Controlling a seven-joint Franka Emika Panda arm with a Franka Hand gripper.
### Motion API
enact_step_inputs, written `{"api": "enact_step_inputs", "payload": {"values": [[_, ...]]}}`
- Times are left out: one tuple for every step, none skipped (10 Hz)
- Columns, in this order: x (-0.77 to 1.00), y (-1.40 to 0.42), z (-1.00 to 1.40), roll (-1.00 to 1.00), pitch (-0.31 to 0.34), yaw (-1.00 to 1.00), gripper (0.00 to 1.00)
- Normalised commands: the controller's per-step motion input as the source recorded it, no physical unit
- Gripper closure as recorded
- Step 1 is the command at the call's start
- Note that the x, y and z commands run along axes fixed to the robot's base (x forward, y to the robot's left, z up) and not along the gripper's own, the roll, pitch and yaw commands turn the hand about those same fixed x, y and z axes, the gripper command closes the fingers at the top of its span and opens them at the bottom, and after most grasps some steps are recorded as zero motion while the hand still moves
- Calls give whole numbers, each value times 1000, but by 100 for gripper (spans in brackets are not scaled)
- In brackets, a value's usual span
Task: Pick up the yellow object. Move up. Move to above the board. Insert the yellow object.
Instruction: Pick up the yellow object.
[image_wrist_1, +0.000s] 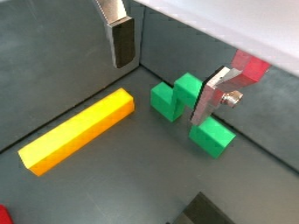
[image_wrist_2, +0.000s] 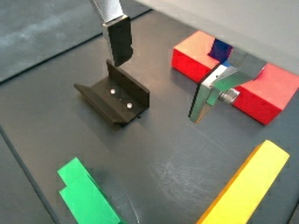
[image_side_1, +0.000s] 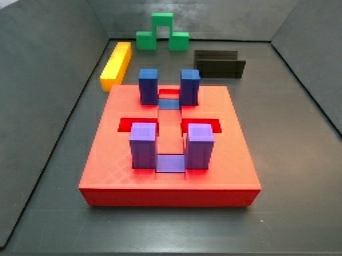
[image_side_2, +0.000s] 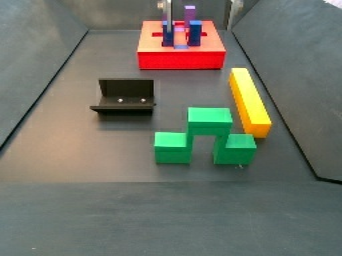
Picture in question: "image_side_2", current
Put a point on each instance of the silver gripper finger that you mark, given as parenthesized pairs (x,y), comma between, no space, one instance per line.
(165,5)

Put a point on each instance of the yellow long block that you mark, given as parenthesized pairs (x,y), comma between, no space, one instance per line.
(253,113)

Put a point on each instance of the red square board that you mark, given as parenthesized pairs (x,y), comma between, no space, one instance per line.
(181,56)

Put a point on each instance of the purple U-shaped block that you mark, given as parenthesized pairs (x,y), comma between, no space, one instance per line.
(189,15)

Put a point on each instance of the blue U-shaped block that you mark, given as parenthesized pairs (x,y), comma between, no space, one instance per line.
(194,33)

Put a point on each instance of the green stepped arch block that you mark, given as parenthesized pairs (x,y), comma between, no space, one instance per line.
(234,149)

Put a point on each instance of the black angle bracket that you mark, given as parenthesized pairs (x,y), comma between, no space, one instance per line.
(126,94)

